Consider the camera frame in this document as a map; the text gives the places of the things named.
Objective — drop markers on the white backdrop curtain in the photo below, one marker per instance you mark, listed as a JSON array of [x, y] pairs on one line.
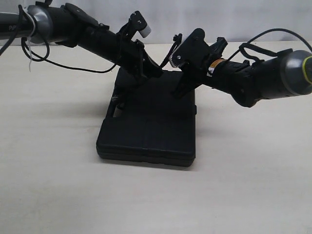
[[236, 20]]

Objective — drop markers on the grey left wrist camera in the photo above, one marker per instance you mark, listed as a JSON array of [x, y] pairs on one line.
[[137, 23]]

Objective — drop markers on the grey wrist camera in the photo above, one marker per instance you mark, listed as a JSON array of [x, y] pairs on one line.
[[137, 23], [192, 50]]

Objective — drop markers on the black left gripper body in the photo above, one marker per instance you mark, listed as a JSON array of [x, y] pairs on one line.
[[132, 57]]

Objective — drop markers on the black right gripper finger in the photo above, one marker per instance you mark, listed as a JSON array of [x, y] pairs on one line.
[[184, 89], [183, 79]]

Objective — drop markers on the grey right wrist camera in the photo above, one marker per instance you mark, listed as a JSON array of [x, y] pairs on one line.
[[192, 50]]

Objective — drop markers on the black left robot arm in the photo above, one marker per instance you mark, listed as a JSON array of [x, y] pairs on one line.
[[40, 24]]

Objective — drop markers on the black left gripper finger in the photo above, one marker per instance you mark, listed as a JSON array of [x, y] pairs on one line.
[[128, 84], [150, 68]]

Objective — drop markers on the white zip tie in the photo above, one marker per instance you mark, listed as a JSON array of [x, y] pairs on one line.
[[28, 39]]

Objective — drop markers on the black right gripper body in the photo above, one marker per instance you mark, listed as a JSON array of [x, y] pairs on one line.
[[197, 74]]

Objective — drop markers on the black plastic carry case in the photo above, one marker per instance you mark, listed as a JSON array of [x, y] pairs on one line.
[[150, 125]]

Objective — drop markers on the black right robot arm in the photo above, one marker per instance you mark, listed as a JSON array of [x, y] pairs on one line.
[[263, 75]]

